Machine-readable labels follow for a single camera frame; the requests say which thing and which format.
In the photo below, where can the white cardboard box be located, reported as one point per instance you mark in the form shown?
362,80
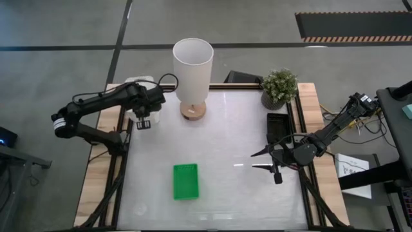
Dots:
351,161

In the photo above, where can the gray metal stand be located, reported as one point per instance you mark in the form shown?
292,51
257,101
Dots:
19,158

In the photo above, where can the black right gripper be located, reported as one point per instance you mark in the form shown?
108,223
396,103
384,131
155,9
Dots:
302,154

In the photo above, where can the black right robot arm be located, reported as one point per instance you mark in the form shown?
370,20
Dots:
338,124

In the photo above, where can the black pole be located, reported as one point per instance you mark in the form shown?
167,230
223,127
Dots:
402,91

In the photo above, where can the small potted green plant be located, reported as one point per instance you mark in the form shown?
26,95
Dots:
280,85

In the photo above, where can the black hazard striped floor mat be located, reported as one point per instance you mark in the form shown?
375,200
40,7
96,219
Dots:
354,25

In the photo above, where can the black desk beam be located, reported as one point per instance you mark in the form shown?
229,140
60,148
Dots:
370,175

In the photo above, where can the black device with blue light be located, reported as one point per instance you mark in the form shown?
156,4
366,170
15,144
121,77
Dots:
8,135

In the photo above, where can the white shade wooden base lamp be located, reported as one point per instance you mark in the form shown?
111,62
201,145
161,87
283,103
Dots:
193,72

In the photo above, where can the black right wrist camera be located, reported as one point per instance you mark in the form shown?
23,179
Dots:
278,178

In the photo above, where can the teal block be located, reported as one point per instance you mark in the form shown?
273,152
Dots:
408,111

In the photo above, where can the black equipment rack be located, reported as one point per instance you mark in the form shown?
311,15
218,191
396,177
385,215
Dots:
406,203

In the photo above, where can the black aluminium table frame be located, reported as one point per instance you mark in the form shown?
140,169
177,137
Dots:
308,209

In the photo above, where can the dark gray desk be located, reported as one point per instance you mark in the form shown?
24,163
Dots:
396,129

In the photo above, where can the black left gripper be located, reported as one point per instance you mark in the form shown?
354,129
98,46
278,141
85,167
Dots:
148,98

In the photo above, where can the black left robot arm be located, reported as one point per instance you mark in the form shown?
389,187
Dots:
96,100

